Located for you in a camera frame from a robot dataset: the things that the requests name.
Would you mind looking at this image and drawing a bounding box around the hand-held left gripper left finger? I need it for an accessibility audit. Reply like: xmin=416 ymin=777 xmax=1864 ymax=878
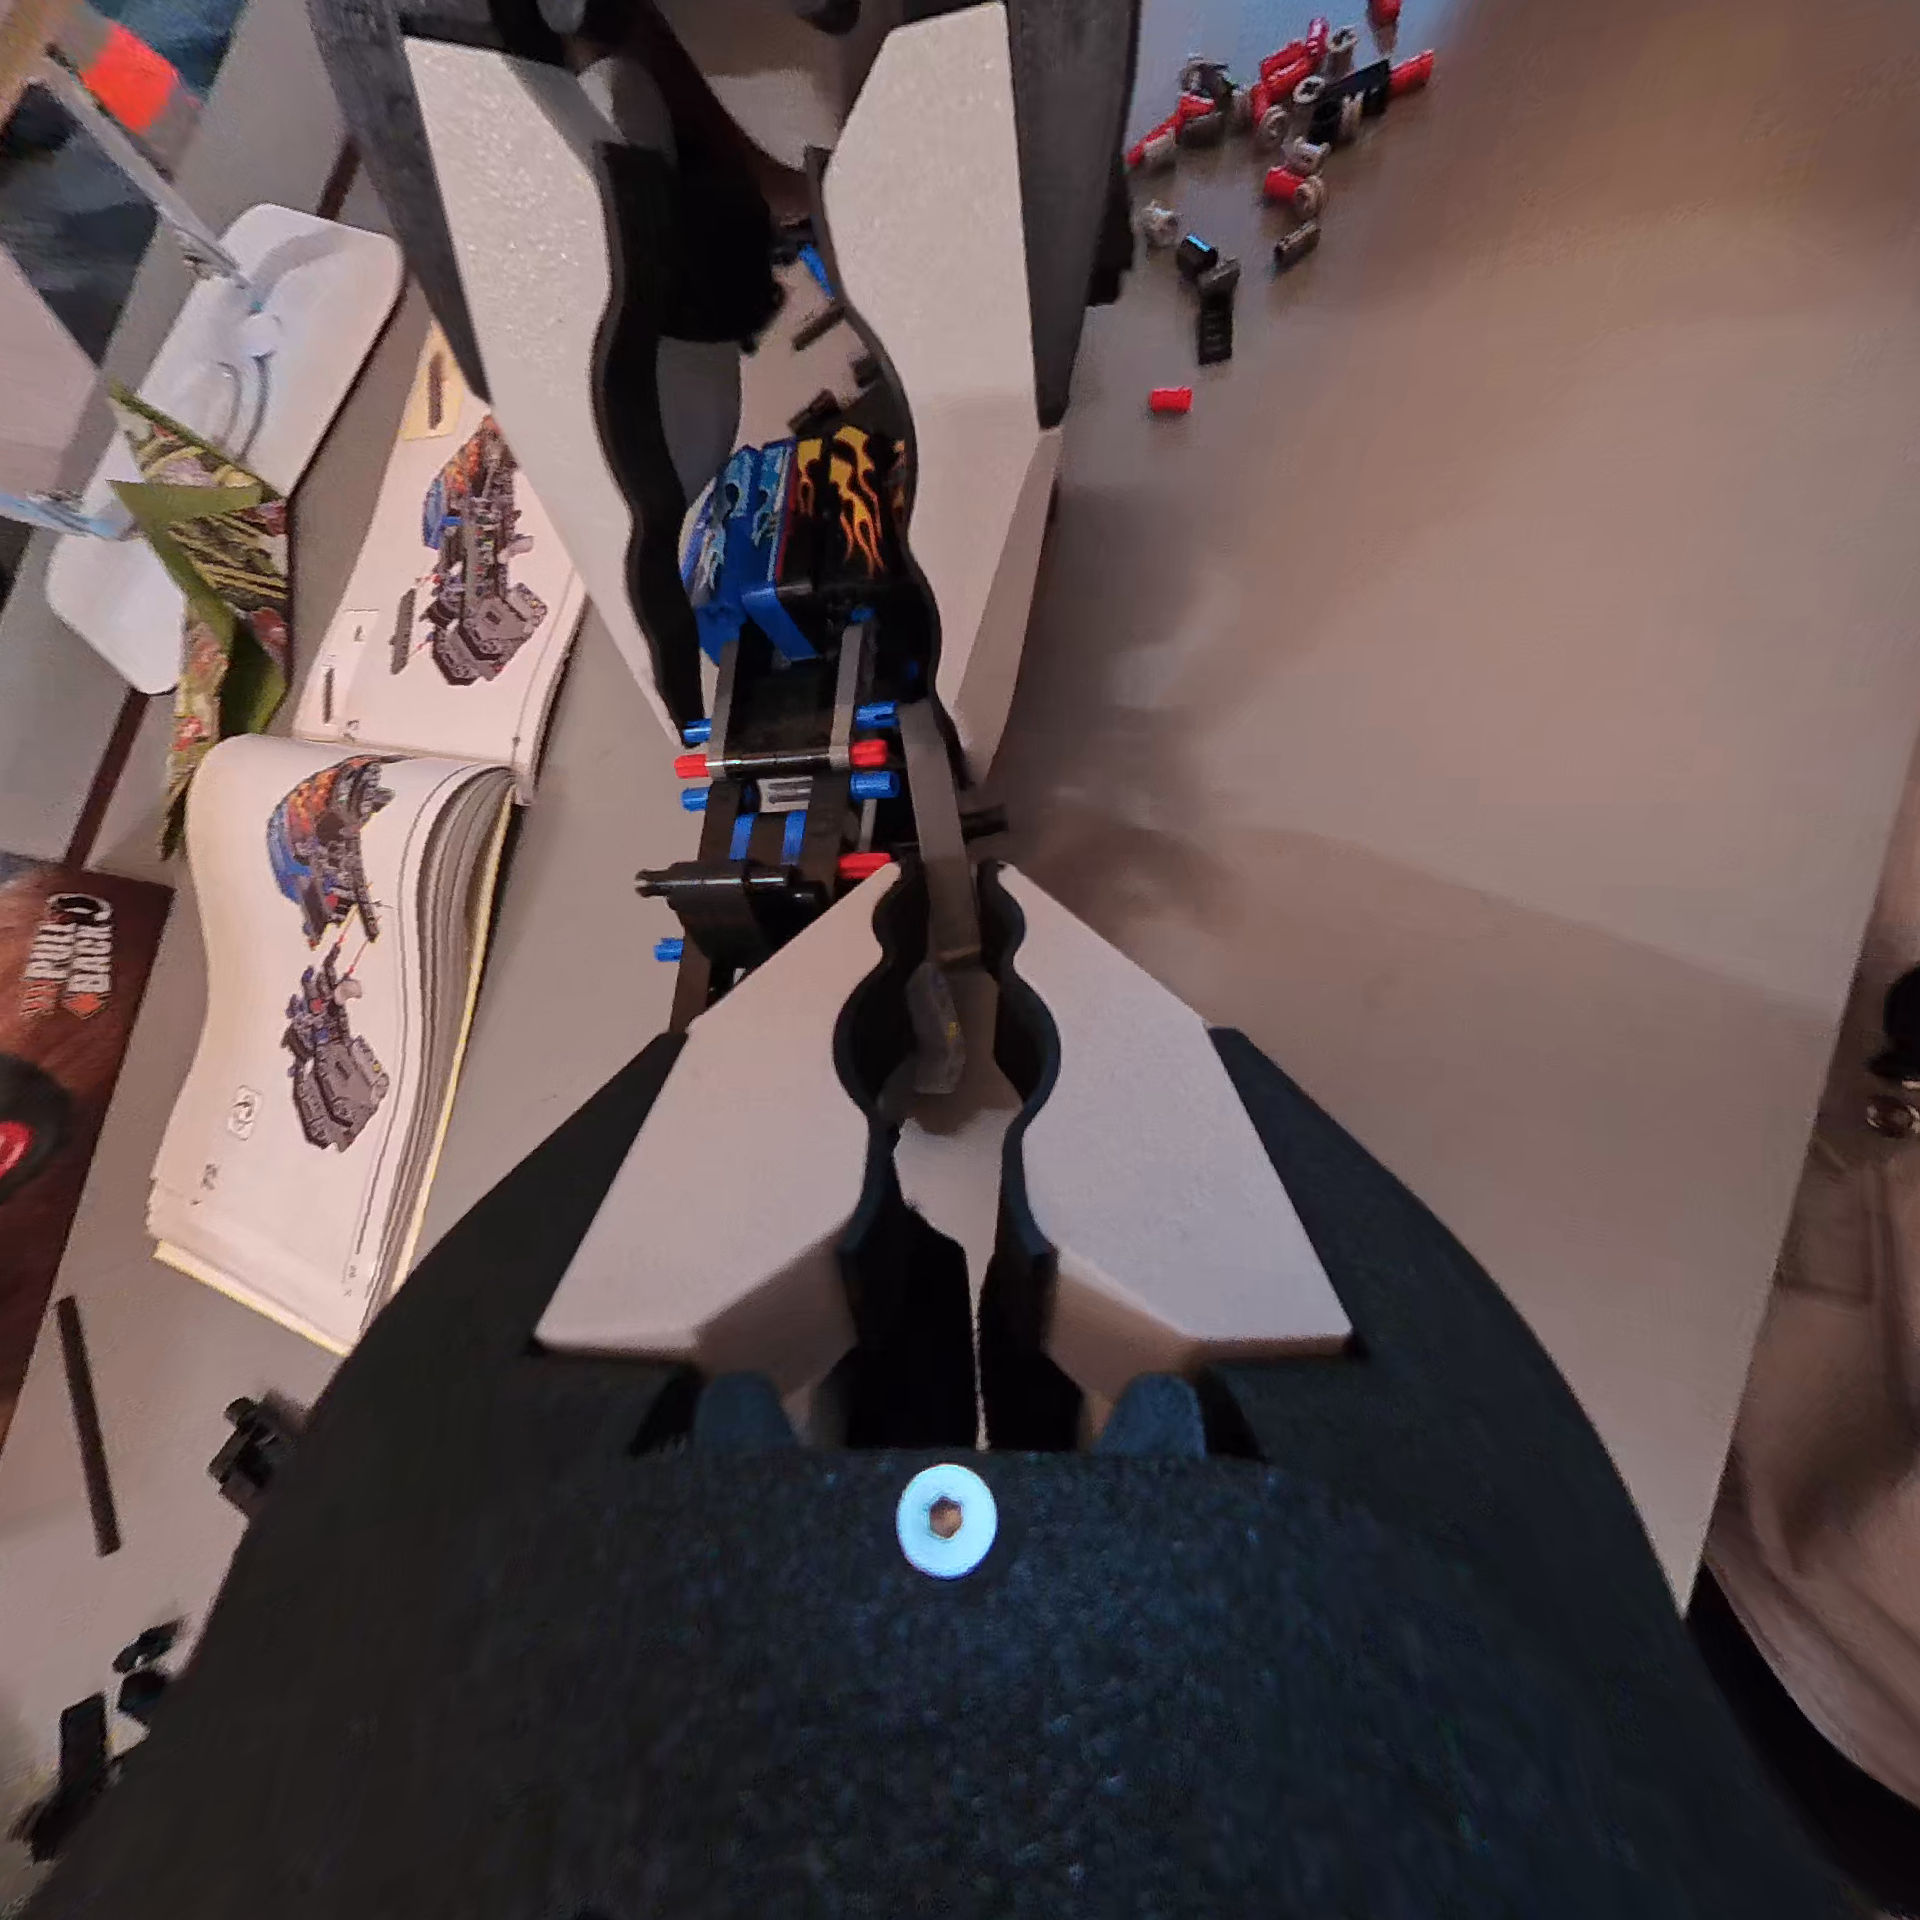
xmin=533 ymin=859 xmax=979 ymax=1455

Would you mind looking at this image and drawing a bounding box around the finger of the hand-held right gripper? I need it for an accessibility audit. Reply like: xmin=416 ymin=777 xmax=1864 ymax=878
xmin=807 ymin=0 xmax=1069 ymax=781
xmin=403 ymin=37 xmax=752 ymax=742

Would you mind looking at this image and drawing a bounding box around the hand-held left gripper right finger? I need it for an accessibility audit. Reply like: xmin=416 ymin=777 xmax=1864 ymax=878
xmin=979 ymin=861 xmax=1354 ymax=1449

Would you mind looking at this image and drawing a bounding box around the blue black lego vehicle model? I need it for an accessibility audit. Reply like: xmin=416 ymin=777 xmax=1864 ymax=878
xmin=638 ymin=389 xmax=1010 ymax=1042

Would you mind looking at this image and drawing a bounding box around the pile of blue black lego pins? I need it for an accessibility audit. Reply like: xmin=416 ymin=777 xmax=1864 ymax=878
xmin=768 ymin=211 xmax=889 ymax=386

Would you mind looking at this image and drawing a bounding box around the pile of red grey lego pieces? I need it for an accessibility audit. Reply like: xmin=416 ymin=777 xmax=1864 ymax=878
xmin=1127 ymin=0 xmax=1438 ymax=371

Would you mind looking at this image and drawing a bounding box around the open lego instruction booklet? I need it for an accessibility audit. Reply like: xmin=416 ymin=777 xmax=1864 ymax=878
xmin=147 ymin=325 xmax=592 ymax=1354

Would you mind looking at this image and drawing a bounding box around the long black lego beam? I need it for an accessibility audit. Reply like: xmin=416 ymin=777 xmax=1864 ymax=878
xmin=57 ymin=1298 xmax=121 ymax=1557

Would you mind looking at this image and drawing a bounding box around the white stand with clear stem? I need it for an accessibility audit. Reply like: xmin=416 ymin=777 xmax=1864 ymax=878
xmin=0 ymin=45 xmax=407 ymax=695

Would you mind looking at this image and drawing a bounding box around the green patterned folded paper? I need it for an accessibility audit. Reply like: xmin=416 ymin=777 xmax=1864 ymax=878
xmin=110 ymin=384 xmax=295 ymax=859

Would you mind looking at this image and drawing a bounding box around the brown printed box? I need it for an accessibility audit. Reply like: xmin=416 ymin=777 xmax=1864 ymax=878
xmin=0 ymin=857 xmax=172 ymax=1449

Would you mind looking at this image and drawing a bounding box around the orange grey striped strap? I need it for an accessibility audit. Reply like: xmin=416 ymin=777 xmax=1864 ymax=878
xmin=75 ymin=22 xmax=202 ymax=145

